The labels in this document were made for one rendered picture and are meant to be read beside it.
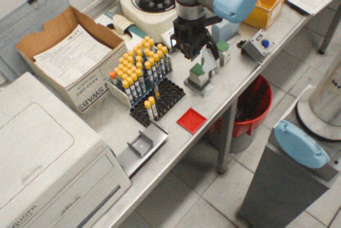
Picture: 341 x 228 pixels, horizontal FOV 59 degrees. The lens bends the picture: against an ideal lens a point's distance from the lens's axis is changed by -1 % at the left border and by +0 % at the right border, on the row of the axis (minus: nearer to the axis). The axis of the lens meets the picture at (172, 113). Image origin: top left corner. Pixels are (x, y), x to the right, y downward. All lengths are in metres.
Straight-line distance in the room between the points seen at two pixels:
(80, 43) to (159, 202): 1.00
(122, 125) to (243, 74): 0.43
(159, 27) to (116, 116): 0.34
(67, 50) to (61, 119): 0.51
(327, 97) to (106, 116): 0.67
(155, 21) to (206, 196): 1.05
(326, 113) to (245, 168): 1.29
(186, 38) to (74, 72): 0.43
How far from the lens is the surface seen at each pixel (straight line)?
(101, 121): 0.99
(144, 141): 0.88
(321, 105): 0.56
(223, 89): 1.00
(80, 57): 1.10
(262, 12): 1.14
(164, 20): 1.07
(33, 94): 0.73
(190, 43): 0.79
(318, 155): 0.62
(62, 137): 0.64
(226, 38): 1.12
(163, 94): 0.98
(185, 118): 0.94
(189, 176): 1.79
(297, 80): 2.21
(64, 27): 1.18
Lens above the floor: 1.69
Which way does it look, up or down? 58 degrees down
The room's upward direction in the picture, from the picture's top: 10 degrees counter-clockwise
